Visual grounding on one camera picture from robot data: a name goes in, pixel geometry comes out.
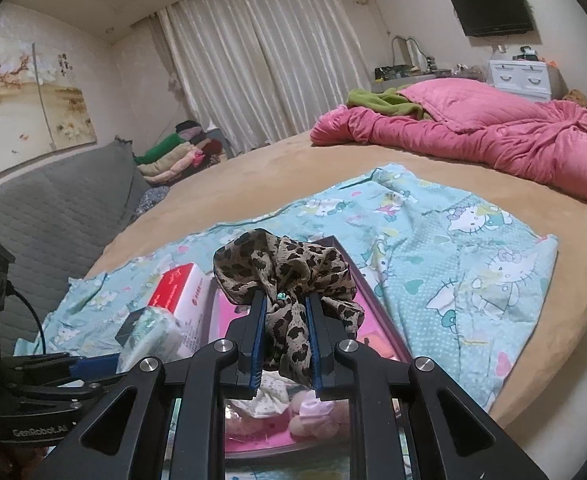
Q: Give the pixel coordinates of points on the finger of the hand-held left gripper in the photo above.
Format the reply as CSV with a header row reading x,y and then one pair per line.
x,y
63,389
95,366

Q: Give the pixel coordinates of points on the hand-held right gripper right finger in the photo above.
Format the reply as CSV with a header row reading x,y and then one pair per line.
x,y
314,342

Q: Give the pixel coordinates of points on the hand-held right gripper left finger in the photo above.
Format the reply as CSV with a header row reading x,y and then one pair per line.
x,y
258,332

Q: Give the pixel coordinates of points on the white floral cloth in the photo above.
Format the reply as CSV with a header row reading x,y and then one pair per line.
x,y
273,396

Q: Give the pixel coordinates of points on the green white wet wipes pack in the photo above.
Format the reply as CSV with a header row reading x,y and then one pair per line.
x,y
156,337

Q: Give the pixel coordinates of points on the pink socks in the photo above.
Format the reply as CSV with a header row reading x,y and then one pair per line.
x,y
314,411

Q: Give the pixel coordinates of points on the leopard print scrunchie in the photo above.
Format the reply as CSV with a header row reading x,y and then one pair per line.
x,y
283,265

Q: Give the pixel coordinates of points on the shallow purple box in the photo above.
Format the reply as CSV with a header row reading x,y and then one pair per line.
x,y
388,326

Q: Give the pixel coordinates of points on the pink and blue book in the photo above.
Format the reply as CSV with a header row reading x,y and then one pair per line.
x,y
233,315

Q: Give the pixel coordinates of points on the red tissue box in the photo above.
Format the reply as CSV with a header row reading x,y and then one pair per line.
x,y
188,290

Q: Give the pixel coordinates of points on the grey quilted headboard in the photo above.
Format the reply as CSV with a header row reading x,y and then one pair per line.
x,y
48,210

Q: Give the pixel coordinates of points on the blue cartoon cat printed blanket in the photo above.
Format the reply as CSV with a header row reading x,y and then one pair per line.
x,y
448,280

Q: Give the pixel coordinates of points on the round tan bed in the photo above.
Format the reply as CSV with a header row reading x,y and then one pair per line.
x,y
273,175

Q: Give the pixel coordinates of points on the dark floral cloth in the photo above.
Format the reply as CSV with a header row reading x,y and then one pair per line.
x,y
151,202

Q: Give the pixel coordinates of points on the stack of folded clothes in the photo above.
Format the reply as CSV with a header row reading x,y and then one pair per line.
x,y
173,157

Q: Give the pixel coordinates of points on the green cloth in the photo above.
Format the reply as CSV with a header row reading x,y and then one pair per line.
x,y
378,102

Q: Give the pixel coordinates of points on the white curtain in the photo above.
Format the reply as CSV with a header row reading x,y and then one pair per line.
x,y
263,50

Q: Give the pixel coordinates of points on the pink quilt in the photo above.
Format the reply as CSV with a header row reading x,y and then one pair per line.
x,y
498,125

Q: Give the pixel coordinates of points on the cluttered side table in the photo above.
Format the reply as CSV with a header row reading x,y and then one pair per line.
x,y
423,74

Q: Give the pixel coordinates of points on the grey handbag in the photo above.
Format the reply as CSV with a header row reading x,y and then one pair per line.
x,y
407,52

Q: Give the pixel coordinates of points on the white drawer cabinet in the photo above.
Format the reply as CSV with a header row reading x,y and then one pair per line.
x,y
523,79

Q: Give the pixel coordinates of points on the black television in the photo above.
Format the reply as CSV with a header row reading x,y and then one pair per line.
x,y
491,5

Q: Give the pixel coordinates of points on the flower wall painting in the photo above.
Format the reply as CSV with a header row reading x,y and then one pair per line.
x,y
28,110

